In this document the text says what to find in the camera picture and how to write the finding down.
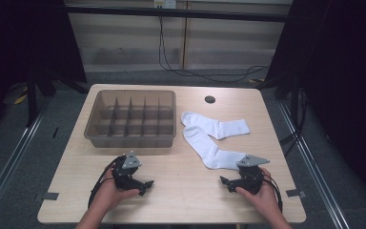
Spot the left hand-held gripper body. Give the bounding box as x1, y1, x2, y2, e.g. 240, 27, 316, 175
112, 151, 147, 192

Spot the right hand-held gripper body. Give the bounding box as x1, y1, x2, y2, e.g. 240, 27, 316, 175
234, 154, 271, 196

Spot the grey tape piece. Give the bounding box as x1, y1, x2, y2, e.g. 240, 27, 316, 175
285, 189, 307, 198
41, 192, 60, 201

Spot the person's left hand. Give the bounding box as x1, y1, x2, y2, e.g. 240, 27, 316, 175
92, 166, 141, 215

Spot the yellow floor tape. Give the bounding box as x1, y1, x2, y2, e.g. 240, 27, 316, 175
13, 85, 29, 105

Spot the black horizontal bar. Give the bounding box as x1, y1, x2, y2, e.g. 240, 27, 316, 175
64, 5, 291, 23

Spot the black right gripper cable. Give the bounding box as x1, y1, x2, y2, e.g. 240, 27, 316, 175
261, 173, 284, 214

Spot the metal floor rail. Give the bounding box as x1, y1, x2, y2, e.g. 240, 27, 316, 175
0, 100, 51, 221
277, 101, 351, 229

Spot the brown divided storage box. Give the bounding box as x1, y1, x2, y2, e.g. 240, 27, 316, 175
83, 89, 177, 149

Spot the black curtain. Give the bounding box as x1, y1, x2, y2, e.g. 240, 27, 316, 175
0, 0, 89, 137
260, 0, 366, 209

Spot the black metal stand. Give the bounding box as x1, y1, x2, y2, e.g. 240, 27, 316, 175
279, 73, 310, 157
25, 63, 40, 128

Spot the black wall cable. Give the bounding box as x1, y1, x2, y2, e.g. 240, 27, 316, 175
157, 8, 270, 84

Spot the white wall socket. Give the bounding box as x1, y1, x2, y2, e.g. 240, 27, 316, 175
153, 0, 176, 10

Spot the person's right hand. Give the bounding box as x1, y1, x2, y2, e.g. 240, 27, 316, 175
234, 167, 282, 218

